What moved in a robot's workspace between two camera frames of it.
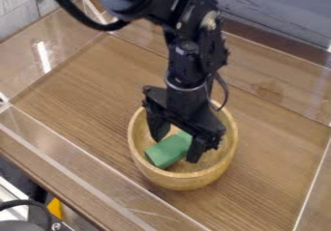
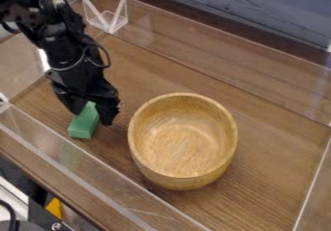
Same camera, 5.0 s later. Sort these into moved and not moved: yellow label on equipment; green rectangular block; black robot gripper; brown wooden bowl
Moved: green rectangular block; black robot gripper
Not moved: brown wooden bowl; yellow label on equipment
